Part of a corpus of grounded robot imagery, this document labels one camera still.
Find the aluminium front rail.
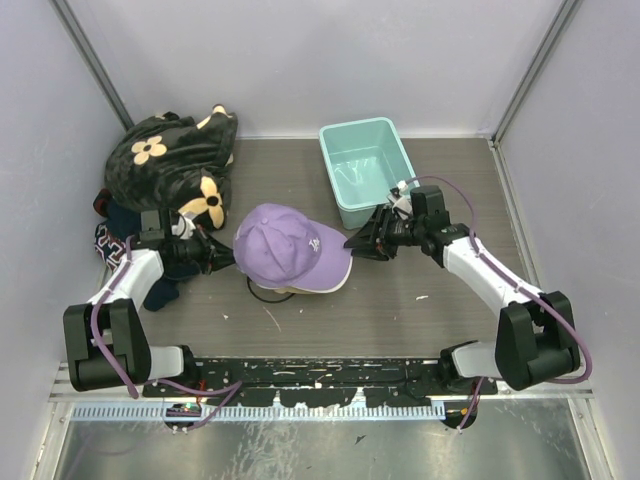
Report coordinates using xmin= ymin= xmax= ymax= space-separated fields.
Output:
xmin=48 ymin=359 xmax=595 ymax=402

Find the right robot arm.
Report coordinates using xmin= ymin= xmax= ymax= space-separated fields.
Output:
xmin=345 ymin=183 xmax=588 ymax=394

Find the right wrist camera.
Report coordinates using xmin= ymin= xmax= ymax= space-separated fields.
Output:
xmin=387 ymin=180 xmax=412 ymax=219

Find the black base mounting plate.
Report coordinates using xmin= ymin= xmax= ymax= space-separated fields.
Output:
xmin=142 ymin=357 xmax=499 ymax=407

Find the teal plastic bin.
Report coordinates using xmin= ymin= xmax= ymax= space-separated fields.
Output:
xmin=319 ymin=117 xmax=415 ymax=230

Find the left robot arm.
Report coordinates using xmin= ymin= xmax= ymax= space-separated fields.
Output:
xmin=63 ymin=209 xmax=235 ymax=398

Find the navy jersey garment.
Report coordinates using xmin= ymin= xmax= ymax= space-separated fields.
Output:
xmin=93 ymin=188 xmax=200 ymax=312

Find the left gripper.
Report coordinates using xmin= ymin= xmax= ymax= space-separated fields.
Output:
xmin=170 ymin=224 xmax=245 ymax=275

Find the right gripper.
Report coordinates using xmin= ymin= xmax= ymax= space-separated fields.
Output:
xmin=344 ymin=204 xmax=425 ymax=262

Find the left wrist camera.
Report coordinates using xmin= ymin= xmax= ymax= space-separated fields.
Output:
xmin=171 ymin=213 xmax=196 ymax=240

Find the black floral fleece blanket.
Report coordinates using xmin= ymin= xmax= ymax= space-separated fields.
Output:
xmin=104 ymin=104 xmax=239 ymax=231

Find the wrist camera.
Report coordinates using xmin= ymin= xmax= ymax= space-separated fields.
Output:
xmin=171 ymin=213 xmax=196 ymax=240
xmin=387 ymin=180 xmax=412 ymax=219

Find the purple cap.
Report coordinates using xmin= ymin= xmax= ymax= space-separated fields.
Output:
xmin=233 ymin=203 xmax=353 ymax=290

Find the white cap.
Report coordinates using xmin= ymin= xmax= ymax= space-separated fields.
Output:
xmin=296 ymin=272 xmax=351 ymax=294

